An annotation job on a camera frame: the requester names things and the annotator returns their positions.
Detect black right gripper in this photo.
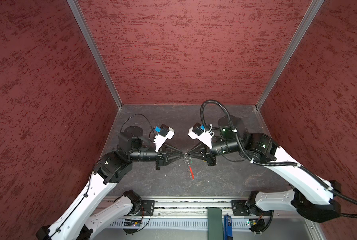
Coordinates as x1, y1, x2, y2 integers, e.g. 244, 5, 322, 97
188, 136, 243, 165

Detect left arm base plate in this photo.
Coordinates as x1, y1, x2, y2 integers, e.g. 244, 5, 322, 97
133, 200, 155, 216

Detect right circuit board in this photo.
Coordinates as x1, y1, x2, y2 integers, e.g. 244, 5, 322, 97
249, 219, 265, 234

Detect blue device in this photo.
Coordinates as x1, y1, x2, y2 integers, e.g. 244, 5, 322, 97
223, 214, 233, 240

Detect right aluminium corner post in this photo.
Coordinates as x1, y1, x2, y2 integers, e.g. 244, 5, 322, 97
255, 0, 324, 112

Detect black corrugated right cable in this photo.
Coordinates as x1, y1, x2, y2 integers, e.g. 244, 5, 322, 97
200, 99, 357, 219

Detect left aluminium corner post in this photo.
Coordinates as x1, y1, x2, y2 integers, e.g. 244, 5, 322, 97
67, 0, 123, 110

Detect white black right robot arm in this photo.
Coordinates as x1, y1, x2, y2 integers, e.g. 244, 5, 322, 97
187, 116, 341, 223

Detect dark green block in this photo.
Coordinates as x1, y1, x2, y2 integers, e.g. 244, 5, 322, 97
207, 207, 223, 240

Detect left circuit board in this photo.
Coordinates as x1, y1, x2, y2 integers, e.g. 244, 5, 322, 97
123, 219, 143, 228

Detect aluminium corner post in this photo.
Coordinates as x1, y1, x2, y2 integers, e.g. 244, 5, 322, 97
255, 0, 324, 112
67, 0, 123, 110

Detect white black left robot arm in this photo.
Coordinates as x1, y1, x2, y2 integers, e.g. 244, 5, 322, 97
36, 125, 182, 240

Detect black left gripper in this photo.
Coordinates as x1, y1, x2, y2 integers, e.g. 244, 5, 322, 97
130, 142, 183, 169

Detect aluminium front rail frame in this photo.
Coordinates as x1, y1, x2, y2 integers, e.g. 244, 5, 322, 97
92, 197, 325, 240

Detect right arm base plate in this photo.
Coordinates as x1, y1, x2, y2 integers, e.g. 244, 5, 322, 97
231, 200, 271, 217

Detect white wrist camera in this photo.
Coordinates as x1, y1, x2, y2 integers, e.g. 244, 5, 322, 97
153, 124, 174, 153
188, 123, 214, 149

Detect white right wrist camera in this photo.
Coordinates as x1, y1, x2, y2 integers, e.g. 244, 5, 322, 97
188, 123, 214, 149

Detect perforated metal keyring red handle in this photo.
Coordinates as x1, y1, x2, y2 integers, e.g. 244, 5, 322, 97
184, 154, 194, 180

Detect circuit board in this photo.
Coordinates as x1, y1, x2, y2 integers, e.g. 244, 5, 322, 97
123, 219, 143, 228
249, 219, 265, 234

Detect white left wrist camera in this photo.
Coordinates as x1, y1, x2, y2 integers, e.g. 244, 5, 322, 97
153, 124, 174, 153

